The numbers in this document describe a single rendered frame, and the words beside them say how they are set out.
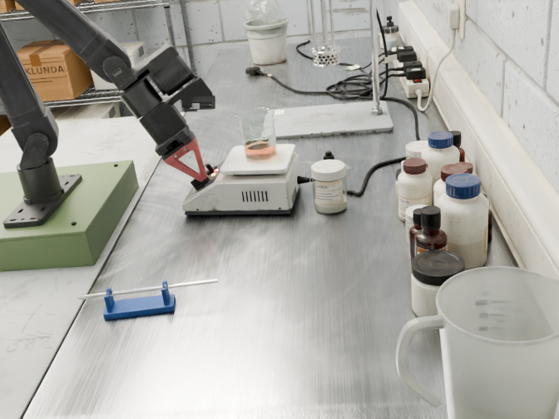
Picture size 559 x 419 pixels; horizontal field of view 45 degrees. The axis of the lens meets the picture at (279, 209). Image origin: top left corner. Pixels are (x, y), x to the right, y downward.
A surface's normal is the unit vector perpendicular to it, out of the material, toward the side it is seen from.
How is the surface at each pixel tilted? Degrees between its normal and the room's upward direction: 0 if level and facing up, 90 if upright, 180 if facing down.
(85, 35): 78
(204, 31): 90
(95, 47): 87
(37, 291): 0
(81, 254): 90
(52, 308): 0
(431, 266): 0
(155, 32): 90
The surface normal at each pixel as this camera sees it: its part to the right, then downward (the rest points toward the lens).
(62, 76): -0.08, 0.48
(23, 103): 0.26, 0.20
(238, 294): -0.10, -0.89
